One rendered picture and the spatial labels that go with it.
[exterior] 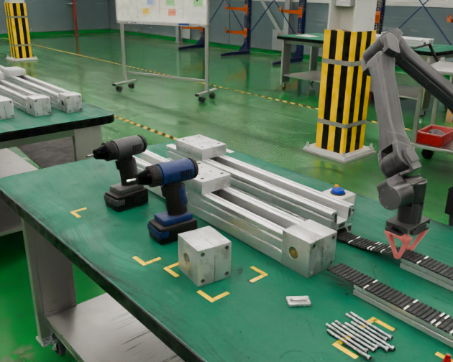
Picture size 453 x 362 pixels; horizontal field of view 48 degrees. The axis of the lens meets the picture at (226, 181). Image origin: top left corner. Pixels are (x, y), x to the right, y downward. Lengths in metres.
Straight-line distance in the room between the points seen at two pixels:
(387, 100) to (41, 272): 1.38
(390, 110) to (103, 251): 0.82
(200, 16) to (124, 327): 5.25
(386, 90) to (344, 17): 3.34
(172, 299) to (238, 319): 0.16
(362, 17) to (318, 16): 6.54
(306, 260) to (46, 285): 1.16
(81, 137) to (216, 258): 1.80
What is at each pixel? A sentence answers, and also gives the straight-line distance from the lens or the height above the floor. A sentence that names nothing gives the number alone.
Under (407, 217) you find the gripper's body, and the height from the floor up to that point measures 0.92.
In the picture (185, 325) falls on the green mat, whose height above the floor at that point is 0.78.
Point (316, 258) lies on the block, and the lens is 1.25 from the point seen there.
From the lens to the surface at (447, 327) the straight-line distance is 1.12.
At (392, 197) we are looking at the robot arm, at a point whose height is 0.99.
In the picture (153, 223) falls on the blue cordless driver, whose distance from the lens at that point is 1.39.
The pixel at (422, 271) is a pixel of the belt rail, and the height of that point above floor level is 0.79.
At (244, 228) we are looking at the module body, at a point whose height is 0.82.
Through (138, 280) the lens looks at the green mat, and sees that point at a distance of 1.24.
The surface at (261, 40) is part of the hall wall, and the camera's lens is 12.19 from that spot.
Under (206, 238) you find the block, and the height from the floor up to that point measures 0.87.
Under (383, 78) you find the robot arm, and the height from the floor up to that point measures 1.21.
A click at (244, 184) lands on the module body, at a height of 0.84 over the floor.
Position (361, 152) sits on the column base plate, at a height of 0.04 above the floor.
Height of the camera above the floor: 1.43
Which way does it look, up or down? 21 degrees down
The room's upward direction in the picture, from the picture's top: 1 degrees clockwise
